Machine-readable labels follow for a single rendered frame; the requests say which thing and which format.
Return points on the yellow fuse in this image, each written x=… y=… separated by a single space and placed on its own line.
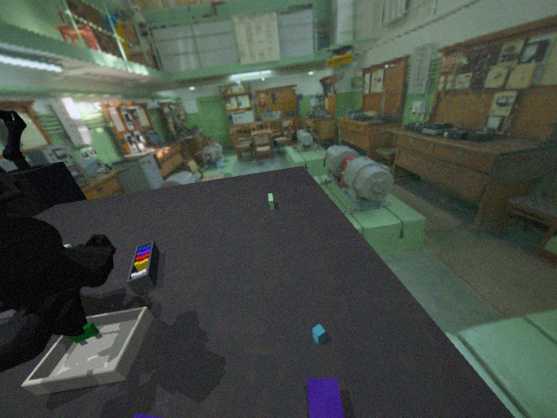
x=141 y=265

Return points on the purple cube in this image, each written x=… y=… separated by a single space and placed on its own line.
x=137 y=415
x=324 y=398

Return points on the small teal block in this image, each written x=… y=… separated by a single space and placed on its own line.
x=318 y=333

